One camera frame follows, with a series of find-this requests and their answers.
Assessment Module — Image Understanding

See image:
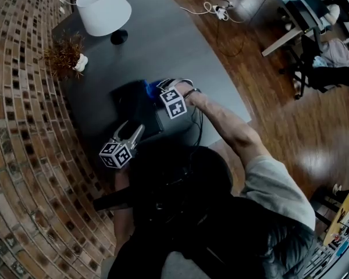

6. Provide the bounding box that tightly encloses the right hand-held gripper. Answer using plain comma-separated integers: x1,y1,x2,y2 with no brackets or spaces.
156,78,195,120

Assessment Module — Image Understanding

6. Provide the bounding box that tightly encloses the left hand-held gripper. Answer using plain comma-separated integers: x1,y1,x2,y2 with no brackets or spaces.
98,120,147,170

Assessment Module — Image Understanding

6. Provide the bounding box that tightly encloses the black box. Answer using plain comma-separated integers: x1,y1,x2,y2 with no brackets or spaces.
109,80,165,142

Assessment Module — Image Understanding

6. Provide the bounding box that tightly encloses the blue cloth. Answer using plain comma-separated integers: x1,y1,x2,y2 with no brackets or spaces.
143,78,163,98

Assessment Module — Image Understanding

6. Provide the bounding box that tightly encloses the person's left forearm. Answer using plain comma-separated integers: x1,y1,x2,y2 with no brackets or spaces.
113,166,136,246

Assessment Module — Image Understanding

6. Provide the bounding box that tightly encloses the person's right forearm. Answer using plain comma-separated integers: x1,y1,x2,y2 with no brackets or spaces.
188,91,273,168

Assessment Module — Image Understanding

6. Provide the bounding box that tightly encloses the person's right hand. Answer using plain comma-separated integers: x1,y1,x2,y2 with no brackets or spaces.
181,82,197,98

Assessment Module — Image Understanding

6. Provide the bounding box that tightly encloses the person's black chest pack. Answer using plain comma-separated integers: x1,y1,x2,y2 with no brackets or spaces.
92,146,233,214

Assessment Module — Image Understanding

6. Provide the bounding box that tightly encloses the dried plant in white vase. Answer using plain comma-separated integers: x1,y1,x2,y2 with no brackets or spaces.
43,32,88,80

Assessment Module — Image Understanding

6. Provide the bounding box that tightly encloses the white shade table lamp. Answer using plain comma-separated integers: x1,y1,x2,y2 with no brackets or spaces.
76,0,132,45

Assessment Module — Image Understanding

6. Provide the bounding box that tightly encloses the person's grey t-shirt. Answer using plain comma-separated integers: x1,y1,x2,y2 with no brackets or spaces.
100,157,316,279

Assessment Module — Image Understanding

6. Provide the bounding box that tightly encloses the black computer tower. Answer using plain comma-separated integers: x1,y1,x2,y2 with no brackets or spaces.
287,0,323,31

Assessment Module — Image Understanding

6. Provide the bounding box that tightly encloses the black office chair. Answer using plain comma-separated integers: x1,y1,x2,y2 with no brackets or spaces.
279,35,349,100

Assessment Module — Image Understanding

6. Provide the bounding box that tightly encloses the pink backpack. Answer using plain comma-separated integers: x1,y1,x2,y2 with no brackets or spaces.
319,38,349,69

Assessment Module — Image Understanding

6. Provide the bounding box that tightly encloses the round yellow table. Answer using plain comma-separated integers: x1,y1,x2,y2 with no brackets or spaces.
322,183,349,246

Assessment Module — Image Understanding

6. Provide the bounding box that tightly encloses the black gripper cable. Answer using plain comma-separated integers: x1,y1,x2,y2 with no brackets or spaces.
190,108,206,156

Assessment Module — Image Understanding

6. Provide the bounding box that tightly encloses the white power strip with cable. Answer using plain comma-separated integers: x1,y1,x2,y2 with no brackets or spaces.
180,1,245,23

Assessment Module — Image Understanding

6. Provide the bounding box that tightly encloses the white charger with cable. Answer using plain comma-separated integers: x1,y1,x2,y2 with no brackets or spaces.
59,0,78,13

